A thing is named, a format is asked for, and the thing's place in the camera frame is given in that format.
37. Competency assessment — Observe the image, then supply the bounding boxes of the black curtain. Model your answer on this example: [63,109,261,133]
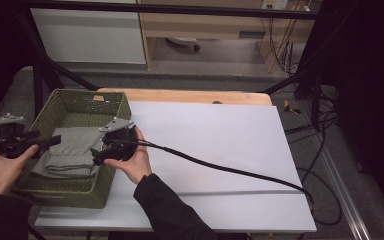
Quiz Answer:
[0,0,32,129]
[299,0,384,218]

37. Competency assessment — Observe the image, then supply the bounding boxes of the grey pants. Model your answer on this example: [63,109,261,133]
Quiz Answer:
[31,126,106,179]

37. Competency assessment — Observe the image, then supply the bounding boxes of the hanging cable bundle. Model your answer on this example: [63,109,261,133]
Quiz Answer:
[267,13,302,75]

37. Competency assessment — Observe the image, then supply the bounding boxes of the person's left hand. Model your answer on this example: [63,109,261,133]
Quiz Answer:
[0,137,40,196]

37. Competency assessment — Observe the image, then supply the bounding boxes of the green woven basket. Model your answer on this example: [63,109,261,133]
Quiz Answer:
[13,88,133,210]

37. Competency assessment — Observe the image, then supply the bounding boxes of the white chair base with wheel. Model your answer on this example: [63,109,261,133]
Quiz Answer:
[164,36,201,52]

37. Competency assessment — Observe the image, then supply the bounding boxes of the person's right hand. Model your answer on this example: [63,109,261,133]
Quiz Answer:
[103,126,153,186]

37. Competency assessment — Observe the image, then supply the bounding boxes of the black metal frame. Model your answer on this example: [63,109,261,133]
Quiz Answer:
[13,0,326,132]

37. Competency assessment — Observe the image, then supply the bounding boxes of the white cabinet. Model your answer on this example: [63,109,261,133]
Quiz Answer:
[29,0,147,65]

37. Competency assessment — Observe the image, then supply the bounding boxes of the white table cover sheet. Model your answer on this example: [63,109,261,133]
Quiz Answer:
[34,100,318,233]

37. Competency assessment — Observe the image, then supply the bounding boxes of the yellow and black tool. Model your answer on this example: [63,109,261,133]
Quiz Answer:
[282,99,302,116]

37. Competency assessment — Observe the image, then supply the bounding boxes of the white power strip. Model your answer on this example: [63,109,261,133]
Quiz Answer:
[260,0,290,11]

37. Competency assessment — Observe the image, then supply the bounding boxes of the wooden desk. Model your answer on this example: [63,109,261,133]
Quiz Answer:
[136,0,321,73]

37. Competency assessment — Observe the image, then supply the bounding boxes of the black sleeved gripper cable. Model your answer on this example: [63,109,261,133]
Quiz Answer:
[106,138,315,212]

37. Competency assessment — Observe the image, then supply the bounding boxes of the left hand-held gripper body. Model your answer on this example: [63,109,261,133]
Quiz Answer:
[0,113,42,160]

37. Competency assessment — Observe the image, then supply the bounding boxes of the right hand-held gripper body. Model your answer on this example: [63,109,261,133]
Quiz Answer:
[98,117,140,162]

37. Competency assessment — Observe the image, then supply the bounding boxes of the black floor cables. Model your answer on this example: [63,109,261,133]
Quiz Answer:
[284,109,345,228]

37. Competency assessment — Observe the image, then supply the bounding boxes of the aluminium floor rail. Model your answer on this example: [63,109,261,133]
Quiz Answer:
[299,99,372,240]

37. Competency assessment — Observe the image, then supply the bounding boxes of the wooden table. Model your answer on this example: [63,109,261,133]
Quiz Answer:
[96,87,274,107]

